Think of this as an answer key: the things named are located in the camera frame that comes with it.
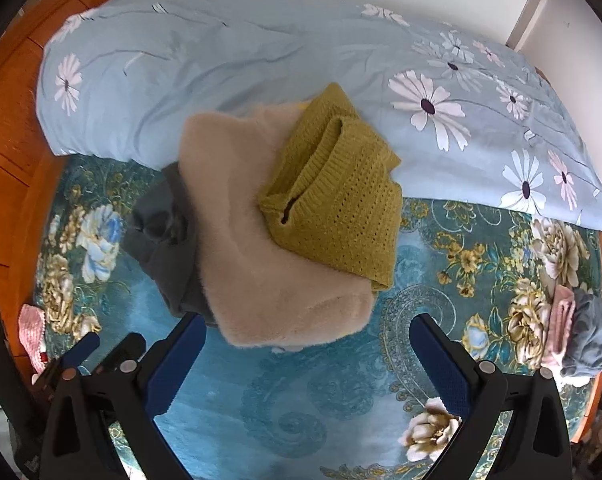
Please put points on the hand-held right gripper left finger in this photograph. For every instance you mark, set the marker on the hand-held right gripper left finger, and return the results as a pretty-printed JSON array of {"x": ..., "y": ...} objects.
[{"x": 173, "y": 365}]

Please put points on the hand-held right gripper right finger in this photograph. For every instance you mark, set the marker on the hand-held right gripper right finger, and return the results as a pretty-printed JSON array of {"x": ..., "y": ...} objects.
[{"x": 441, "y": 365}]

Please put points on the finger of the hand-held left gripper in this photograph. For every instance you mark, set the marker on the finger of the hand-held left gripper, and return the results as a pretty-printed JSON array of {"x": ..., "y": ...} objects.
[
  {"x": 128, "y": 347},
  {"x": 83, "y": 347}
]

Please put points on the beige fuzzy sweater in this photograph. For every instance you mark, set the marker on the beige fuzzy sweater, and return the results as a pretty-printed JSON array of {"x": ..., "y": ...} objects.
[{"x": 261, "y": 280}]

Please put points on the olive green knit sweater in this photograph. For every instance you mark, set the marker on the olive green knit sweater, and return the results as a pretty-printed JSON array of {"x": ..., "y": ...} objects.
[{"x": 341, "y": 210}]

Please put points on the pink knit cloth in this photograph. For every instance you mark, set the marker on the pink knit cloth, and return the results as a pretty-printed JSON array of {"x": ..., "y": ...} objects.
[{"x": 31, "y": 330}]

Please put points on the dark grey garment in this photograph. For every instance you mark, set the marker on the dark grey garment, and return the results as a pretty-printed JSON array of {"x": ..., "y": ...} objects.
[{"x": 166, "y": 260}]

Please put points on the teal floral blanket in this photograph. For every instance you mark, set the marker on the teal floral blanket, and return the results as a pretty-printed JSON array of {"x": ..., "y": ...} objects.
[{"x": 291, "y": 400}]

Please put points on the pink folded garment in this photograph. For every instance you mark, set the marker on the pink folded garment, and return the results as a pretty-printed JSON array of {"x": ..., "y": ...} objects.
[{"x": 561, "y": 320}]

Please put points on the blue-grey folded garment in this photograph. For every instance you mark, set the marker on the blue-grey folded garment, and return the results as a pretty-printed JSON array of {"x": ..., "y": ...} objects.
[{"x": 591, "y": 335}]

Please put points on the light blue floral duvet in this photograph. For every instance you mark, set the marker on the light blue floral duvet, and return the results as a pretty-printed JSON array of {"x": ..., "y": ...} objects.
[{"x": 231, "y": 60}]

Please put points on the wooden bed frame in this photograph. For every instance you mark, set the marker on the wooden bed frame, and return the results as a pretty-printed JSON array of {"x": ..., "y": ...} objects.
[{"x": 11, "y": 125}]

